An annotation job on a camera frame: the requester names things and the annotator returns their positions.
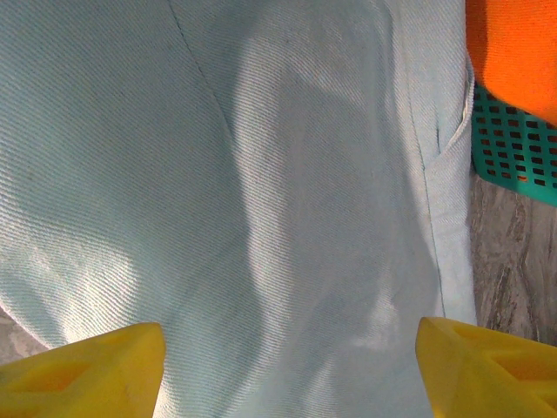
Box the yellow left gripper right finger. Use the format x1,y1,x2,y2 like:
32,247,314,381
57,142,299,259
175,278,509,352
415,316,557,418

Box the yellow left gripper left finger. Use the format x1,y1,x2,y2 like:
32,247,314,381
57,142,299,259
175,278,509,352
0,321,166,418

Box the light blue trousers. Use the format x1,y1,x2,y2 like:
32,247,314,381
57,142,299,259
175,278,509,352
0,0,480,418

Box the bright orange trousers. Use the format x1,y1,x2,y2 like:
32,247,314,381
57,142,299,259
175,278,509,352
464,0,557,128

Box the teal plastic basket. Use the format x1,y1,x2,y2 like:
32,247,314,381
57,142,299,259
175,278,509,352
471,82,557,202

